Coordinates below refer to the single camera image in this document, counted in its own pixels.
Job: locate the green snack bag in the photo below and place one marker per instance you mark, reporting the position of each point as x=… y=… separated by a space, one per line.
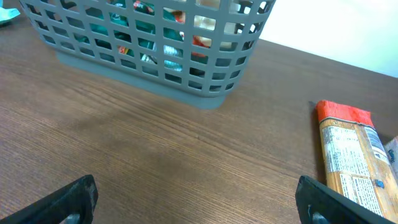
x=146 y=8

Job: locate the orange cracker package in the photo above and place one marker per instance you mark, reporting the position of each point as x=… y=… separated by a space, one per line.
x=355 y=160

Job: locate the grey plastic basket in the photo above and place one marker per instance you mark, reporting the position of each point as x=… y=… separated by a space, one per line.
x=201 y=85

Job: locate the teal small snack packet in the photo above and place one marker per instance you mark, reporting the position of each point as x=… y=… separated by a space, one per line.
x=7 y=15

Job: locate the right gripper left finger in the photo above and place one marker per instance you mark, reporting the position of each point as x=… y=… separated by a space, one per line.
x=73 y=203

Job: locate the beige paper pouch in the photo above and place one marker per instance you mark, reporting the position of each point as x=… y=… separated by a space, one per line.
x=209 y=24

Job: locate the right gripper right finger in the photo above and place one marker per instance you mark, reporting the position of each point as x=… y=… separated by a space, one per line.
x=316 y=203

